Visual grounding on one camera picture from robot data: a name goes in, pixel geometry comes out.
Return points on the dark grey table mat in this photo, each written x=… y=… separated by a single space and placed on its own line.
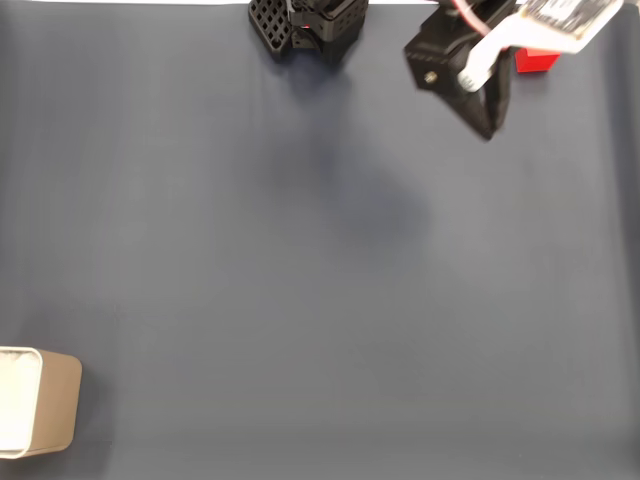
x=300 y=300

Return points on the white padding paper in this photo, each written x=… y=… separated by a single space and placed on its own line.
x=15 y=400

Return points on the red cube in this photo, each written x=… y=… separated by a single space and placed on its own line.
x=535 y=62

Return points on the beige box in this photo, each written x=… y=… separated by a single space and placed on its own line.
x=57 y=405

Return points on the white wrist camera board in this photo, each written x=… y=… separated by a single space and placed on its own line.
x=500 y=40

